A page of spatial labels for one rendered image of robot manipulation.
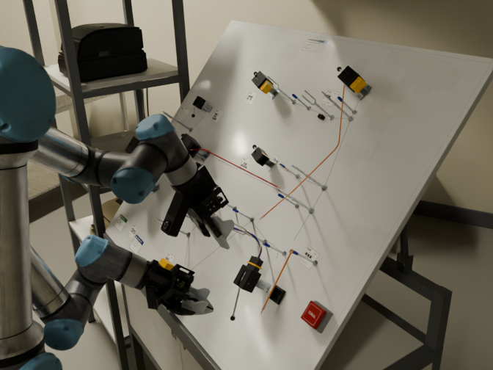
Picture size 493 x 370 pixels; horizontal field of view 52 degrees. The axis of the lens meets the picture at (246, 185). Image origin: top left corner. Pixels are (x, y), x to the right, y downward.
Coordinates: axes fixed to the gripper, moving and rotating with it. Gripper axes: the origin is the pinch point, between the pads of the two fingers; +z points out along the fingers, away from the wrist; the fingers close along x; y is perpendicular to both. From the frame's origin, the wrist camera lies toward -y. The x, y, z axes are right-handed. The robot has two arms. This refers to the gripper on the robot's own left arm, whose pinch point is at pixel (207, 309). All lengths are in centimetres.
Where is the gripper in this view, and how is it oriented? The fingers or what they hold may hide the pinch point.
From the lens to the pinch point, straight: 132.2
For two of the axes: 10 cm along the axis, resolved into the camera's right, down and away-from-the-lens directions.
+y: 5.7, -5.4, -6.2
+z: 8.2, 4.6, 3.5
